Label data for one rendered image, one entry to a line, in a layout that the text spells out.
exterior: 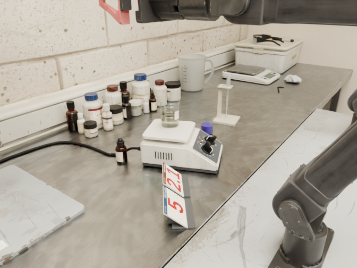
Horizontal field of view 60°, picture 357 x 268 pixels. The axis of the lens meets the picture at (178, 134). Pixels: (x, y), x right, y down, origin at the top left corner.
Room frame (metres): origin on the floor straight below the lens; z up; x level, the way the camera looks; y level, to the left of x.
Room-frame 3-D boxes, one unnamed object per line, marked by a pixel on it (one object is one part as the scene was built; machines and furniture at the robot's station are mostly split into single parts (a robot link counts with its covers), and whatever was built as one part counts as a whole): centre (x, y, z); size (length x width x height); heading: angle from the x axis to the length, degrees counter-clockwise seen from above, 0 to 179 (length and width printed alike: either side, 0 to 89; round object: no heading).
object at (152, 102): (1.12, 0.10, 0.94); 0.03 x 0.03 x 0.07
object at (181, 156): (0.75, 0.00, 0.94); 0.22 x 0.13 x 0.08; 77
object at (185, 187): (0.61, 0.01, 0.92); 0.09 x 0.06 x 0.04; 3
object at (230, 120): (1.02, -0.17, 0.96); 0.08 x 0.08 x 0.13; 66
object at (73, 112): (0.95, 0.35, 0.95); 0.04 x 0.04 x 0.10
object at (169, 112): (0.78, 0.03, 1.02); 0.06 x 0.05 x 0.08; 79
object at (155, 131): (0.75, 0.02, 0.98); 0.12 x 0.12 x 0.01; 77
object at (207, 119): (0.92, -0.09, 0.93); 0.04 x 0.04 x 0.06
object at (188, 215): (0.51, 0.00, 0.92); 0.09 x 0.06 x 0.04; 3
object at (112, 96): (1.08, 0.24, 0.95); 0.06 x 0.06 x 0.11
